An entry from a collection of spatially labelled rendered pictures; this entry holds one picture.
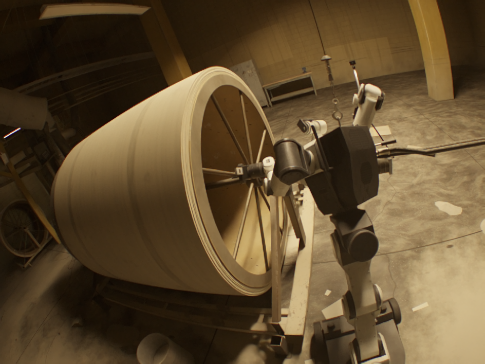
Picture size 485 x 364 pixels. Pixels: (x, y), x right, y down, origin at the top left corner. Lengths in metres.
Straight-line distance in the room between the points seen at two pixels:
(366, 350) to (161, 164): 1.40
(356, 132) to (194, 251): 0.85
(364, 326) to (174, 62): 5.80
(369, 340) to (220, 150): 2.26
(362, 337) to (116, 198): 1.51
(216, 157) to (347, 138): 2.01
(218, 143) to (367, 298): 2.10
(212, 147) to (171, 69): 3.64
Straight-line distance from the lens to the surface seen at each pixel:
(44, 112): 5.11
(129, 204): 1.25
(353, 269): 1.08
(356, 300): 1.13
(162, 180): 1.05
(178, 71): 5.85
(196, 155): 1.06
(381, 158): 1.61
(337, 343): 1.58
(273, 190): 1.02
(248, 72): 8.77
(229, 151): 2.58
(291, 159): 0.81
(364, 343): 1.36
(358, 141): 0.89
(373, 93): 1.19
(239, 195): 2.61
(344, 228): 0.89
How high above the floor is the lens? 1.67
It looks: 26 degrees down
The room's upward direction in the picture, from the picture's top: 23 degrees counter-clockwise
